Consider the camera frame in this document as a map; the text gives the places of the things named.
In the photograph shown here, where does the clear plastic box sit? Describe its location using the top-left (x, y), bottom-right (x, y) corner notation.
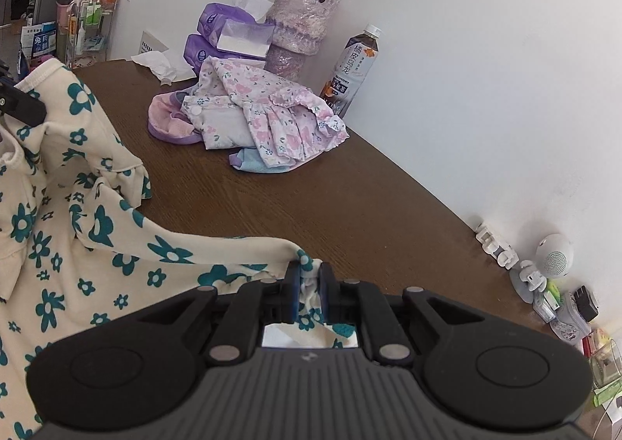
top-left (532, 297), bottom-right (557, 324)

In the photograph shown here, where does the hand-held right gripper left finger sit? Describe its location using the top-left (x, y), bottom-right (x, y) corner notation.
top-left (130, 261), bottom-right (303, 363)

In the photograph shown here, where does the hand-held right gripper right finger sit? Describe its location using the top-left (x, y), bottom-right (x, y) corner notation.
top-left (318, 262), bottom-right (487, 364)

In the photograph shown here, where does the open purple tissue pack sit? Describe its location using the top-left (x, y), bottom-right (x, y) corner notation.
top-left (197, 0), bottom-right (276, 58)

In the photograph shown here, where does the purple textured vase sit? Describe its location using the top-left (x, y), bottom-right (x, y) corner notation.
top-left (265, 0), bottom-right (342, 80)

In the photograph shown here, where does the cream dress with teal flowers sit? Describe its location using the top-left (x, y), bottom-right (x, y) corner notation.
top-left (0, 58), bottom-right (360, 440)

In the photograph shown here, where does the pink and purple garment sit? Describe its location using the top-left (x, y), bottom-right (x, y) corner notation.
top-left (147, 89), bottom-right (202, 145)

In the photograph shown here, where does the pink bin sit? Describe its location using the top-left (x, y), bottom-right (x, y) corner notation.
top-left (54, 0), bottom-right (75, 29)

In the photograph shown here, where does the black charger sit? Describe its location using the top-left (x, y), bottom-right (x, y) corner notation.
top-left (573, 285), bottom-right (600, 322)

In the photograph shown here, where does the green tissue packet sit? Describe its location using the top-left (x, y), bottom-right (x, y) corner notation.
top-left (541, 277), bottom-right (565, 311)

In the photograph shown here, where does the closed purple tissue pack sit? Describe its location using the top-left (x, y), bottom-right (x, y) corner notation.
top-left (182, 33), bottom-right (229, 74)

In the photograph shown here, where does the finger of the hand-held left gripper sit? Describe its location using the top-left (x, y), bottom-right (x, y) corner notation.
top-left (0, 75), bottom-right (48, 126)

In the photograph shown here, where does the blue box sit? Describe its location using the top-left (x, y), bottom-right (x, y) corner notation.
top-left (20, 21), bottom-right (58, 60)

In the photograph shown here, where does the glass cup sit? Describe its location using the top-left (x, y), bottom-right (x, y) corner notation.
top-left (589, 338), bottom-right (622, 393)

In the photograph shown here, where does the crumpled white tissue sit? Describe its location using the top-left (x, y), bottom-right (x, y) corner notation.
top-left (129, 49), bottom-right (197, 84)

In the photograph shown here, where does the white robot speaker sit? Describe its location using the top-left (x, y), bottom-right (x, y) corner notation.
top-left (509, 232), bottom-right (576, 303)

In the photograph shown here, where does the tea bottle with white cap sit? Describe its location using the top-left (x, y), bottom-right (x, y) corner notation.
top-left (319, 23), bottom-right (384, 119)

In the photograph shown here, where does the pink floral garment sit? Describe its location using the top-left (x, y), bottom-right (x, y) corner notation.
top-left (181, 56), bottom-right (351, 165)

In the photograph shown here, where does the grey tin box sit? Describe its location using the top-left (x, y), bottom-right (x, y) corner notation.
top-left (551, 294), bottom-right (592, 344)

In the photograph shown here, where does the light blue garment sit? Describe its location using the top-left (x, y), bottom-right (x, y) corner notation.
top-left (229, 147), bottom-right (303, 175)

